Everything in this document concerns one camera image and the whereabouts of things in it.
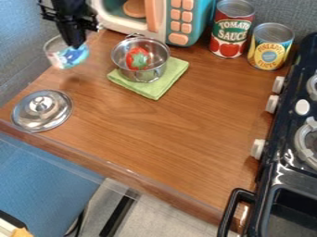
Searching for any toy stove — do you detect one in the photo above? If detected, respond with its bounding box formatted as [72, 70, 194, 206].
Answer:
[216, 31, 317, 237]

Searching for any green cloth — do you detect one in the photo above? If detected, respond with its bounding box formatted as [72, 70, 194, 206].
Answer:
[106, 56, 191, 102]

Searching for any yellow pineapple can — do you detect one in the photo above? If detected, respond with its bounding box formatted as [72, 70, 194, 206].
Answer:
[246, 21, 297, 72]

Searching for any red tomato sauce can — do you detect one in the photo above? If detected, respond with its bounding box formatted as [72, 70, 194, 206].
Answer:
[207, 0, 257, 60]

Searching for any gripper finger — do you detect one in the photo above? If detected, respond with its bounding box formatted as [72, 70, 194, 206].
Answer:
[56, 23, 90, 50]

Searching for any red toy tomato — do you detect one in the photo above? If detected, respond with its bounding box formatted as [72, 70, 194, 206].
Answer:
[124, 46, 153, 71]

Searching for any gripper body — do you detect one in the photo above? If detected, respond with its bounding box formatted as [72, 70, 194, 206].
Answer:
[37, 2, 101, 33]

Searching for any toy microwave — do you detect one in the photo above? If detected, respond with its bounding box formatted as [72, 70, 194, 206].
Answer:
[89, 0, 217, 48]

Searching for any silver pot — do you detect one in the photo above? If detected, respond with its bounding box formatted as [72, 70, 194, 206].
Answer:
[108, 32, 172, 84]

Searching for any silver lid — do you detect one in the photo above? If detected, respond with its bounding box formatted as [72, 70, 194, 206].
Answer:
[9, 89, 75, 134]

